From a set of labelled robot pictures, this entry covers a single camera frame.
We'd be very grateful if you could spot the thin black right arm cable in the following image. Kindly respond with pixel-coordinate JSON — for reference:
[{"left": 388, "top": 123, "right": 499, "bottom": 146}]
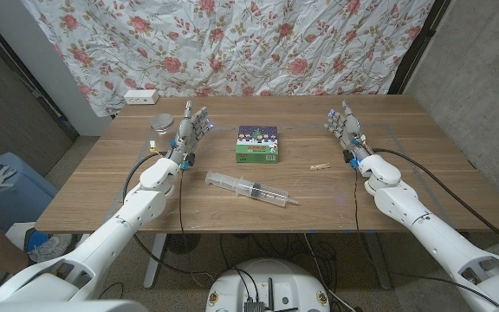
[{"left": 353, "top": 166, "right": 499, "bottom": 308}]

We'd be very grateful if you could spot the grey table leg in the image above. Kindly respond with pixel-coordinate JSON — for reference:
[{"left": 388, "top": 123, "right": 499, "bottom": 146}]
[{"left": 364, "top": 233, "right": 392, "bottom": 290}]

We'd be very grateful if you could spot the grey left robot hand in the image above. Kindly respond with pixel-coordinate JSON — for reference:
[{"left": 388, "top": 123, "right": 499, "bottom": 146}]
[{"left": 165, "top": 100, "right": 215, "bottom": 171}]

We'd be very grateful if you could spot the white power strip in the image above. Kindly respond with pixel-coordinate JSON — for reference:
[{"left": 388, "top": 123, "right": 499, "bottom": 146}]
[{"left": 123, "top": 89, "right": 160, "bottom": 106}]

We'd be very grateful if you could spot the white floor cable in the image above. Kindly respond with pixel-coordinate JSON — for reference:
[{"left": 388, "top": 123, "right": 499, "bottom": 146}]
[{"left": 303, "top": 233, "right": 355, "bottom": 312}]

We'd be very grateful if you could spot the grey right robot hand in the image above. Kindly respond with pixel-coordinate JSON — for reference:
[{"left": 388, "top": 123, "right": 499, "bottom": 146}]
[{"left": 323, "top": 100, "right": 374, "bottom": 165}]

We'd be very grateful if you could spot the white and blue floor pad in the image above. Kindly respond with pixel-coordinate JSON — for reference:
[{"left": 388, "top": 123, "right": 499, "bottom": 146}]
[{"left": 4, "top": 221, "right": 50, "bottom": 253}]

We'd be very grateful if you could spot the clear plastic syringe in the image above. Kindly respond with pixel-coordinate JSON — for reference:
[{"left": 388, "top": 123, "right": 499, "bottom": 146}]
[{"left": 204, "top": 170, "right": 299, "bottom": 208}]

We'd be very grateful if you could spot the floral rose backdrop cloth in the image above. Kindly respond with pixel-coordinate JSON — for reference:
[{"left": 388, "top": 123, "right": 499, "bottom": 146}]
[{"left": 20, "top": 0, "right": 436, "bottom": 118}]

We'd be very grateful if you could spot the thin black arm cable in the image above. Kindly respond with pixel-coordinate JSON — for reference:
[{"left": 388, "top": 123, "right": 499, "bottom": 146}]
[
  {"left": 353, "top": 166, "right": 499, "bottom": 308},
  {"left": 178, "top": 169, "right": 185, "bottom": 235}
]

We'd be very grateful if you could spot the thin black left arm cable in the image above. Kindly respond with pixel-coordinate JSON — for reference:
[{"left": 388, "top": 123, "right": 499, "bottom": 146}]
[{"left": 178, "top": 169, "right": 185, "bottom": 235}]

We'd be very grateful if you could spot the grey sneaker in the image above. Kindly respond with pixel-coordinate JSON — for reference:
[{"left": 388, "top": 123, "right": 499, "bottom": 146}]
[{"left": 27, "top": 233, "right": 74, "bottom": 263}]

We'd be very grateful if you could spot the black round floor base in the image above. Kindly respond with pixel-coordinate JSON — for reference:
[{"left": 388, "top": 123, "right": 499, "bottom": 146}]
[{"left": 165, "top": 233, "right": 202, "bottom": 255}]

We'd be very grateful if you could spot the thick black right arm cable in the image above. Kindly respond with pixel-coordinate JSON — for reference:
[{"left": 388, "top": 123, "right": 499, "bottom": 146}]
[{"left": 373, "top": 147, "right": 499, "bottom": 257}]

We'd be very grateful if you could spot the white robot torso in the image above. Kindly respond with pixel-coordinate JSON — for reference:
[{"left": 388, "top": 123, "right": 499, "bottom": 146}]
[{"left": 204, "top": 258, "right": 331, "bottom": 312}]

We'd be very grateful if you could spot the black backdrop stand pole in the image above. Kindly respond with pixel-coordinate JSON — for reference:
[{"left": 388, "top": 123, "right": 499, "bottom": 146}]
[
  {"left": 386, "top": 0, "right": 452, "bottom": 95},
  {"left": 0, "top": 12, "right": 80, "bottom": 142}
]

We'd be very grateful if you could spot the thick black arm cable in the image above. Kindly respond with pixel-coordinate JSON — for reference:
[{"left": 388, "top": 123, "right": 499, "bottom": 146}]
[
  {"left": 122, "top": 151, "right": 216, "bottom": 278},
  {"left": 373, "top": 147, "right": 499, "bottom": 257}
]

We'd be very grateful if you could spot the green cartoon print box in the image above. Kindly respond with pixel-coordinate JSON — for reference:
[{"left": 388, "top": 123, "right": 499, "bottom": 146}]
[{"left": 235, "top": 125, "right": 280, "bottom": 165}]

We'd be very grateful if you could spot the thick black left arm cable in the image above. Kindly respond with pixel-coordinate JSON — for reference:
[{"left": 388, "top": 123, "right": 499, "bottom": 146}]
[{"left": 122, "top": 151, "right": 216, "bottom": 278}]

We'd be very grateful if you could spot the blue storage bin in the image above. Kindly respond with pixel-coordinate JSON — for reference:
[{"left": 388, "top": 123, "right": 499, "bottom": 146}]
[{"left": 0, "top": 151, "right": 59, "bottom": 233}]

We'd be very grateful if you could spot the white table leg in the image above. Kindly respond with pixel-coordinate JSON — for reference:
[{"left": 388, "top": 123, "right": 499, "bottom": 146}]
[{"left": 143, "top": 233, "right": 168, "bottom": 290}]

